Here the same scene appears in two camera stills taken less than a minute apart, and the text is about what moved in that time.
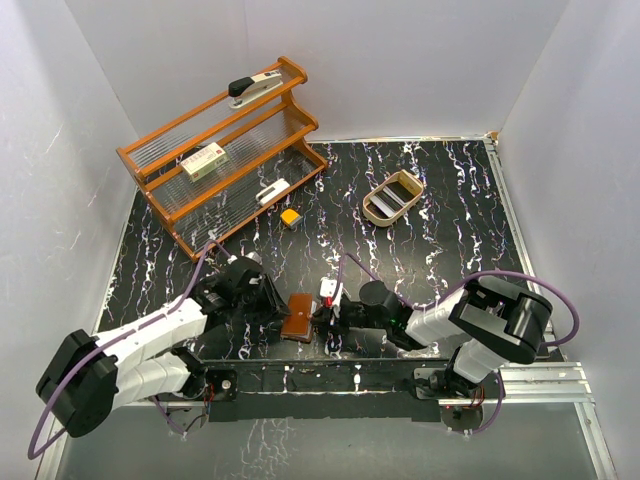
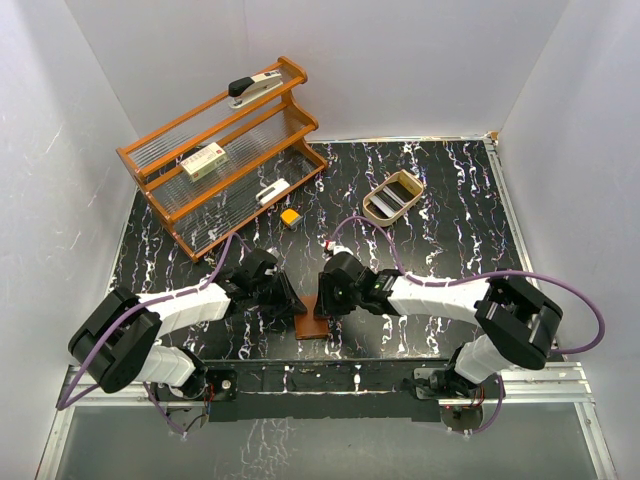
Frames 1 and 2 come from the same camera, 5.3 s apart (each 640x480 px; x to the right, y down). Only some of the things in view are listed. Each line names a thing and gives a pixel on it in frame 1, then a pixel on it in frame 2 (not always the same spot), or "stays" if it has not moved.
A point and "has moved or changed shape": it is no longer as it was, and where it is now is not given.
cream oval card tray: [385, 203] stays
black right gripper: [326, 315] to [326, 306]
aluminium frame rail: [551, 380] stays
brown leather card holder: [297, 326] has moved or changed shape
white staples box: [200, 163] stays
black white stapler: [245, 89] stays
